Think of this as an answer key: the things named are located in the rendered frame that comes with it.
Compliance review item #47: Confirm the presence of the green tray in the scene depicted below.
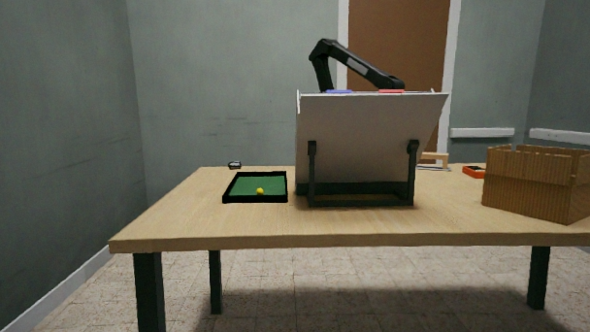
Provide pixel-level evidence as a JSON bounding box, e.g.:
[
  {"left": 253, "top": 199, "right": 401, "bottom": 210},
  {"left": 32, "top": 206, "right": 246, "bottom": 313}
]
[{"left": 222, "top": 171, "right": 288, "bottom": 204}]

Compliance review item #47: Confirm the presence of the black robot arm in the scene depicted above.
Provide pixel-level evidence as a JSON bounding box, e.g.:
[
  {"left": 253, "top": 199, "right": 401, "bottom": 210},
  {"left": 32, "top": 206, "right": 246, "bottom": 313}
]
[{"left": 309, "top": 38, "right": 405, "bottom": 92}]

